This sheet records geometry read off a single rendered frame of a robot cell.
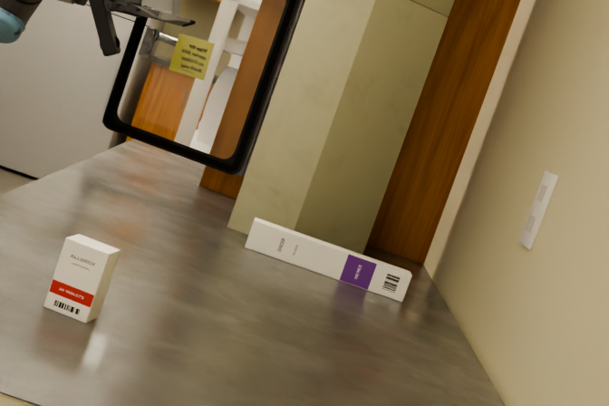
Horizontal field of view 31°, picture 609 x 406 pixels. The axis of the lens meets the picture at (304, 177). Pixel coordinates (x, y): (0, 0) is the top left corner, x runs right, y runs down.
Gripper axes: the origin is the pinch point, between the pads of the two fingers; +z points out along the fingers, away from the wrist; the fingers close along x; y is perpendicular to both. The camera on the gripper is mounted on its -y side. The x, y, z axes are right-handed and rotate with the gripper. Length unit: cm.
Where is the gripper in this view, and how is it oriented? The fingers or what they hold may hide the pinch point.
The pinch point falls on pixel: (186, 24)
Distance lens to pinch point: 198.4
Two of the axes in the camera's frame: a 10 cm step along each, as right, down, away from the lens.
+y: 2.5, -9.6, -1.0
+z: 9.7, 2.5, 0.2
